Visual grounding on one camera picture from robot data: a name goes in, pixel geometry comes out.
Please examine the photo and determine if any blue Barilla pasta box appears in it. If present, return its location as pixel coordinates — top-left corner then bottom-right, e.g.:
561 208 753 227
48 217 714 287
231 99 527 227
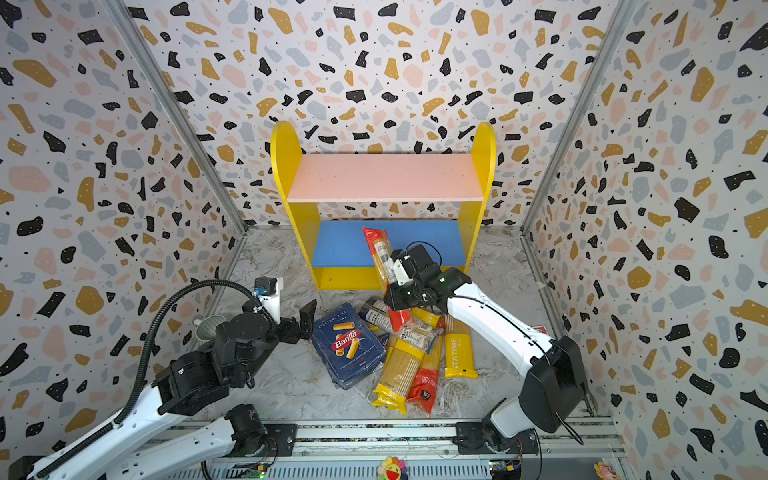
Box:
311 303 386 390

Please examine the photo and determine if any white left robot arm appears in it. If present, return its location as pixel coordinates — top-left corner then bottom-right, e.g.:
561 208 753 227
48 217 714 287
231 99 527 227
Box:
8 300 317 479

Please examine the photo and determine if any red spaghetti bag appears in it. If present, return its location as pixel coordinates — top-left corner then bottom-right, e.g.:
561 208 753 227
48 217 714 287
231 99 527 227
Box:
363 228 411 333
407 335 444 414

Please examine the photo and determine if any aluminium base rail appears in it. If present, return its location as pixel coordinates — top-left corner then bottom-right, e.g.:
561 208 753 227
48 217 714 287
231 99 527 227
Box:
209 409 634 479

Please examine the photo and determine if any yellow shelf unit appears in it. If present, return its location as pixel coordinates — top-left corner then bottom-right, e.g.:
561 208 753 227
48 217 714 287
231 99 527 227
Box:
270 122 497 290

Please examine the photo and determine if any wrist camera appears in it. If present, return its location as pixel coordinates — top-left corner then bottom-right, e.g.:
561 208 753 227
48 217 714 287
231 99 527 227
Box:
253 277 283 324
393 241 443 285

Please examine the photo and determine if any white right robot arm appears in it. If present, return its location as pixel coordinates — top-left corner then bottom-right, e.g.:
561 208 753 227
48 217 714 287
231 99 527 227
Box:
385 265 587 448

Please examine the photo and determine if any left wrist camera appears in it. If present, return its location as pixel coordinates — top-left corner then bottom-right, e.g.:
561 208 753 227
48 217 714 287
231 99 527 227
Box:
253 277 283 324

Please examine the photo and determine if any smiling flower toy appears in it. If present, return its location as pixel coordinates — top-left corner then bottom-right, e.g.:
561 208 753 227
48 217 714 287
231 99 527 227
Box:
377 457 409 480

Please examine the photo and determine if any yellow Pastatime spaghetti bag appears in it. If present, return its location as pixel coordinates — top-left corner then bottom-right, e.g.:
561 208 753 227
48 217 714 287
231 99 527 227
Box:
444 315 478 379

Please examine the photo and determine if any colourful toy at corner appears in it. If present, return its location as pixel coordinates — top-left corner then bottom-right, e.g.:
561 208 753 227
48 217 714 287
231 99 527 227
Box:
594 461 621 480

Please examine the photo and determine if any red bottom spaghetti bag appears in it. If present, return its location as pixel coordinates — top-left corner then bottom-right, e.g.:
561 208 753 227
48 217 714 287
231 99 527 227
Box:
407 335 444 414

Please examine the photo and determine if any dark label spaghetti bag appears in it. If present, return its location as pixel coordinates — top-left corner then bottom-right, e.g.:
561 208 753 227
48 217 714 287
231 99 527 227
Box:
358 297 394 334

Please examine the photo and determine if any aluminium corner post left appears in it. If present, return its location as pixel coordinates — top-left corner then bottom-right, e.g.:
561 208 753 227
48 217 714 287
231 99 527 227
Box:
101 0 248 235

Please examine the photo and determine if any yellow spaghetti bag front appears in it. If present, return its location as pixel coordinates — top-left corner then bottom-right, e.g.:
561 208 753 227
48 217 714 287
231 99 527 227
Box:
372 339 426 415

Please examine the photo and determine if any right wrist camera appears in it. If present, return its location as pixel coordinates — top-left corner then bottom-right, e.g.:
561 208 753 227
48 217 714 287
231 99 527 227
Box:
393 241 443 285

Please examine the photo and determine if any aluminium corner post right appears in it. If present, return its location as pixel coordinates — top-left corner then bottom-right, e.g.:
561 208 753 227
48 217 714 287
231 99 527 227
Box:
520 0 637 236

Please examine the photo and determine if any aluminium corner post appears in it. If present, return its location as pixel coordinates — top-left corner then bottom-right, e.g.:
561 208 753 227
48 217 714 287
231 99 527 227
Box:
101 0 248 235
520 0 637 236

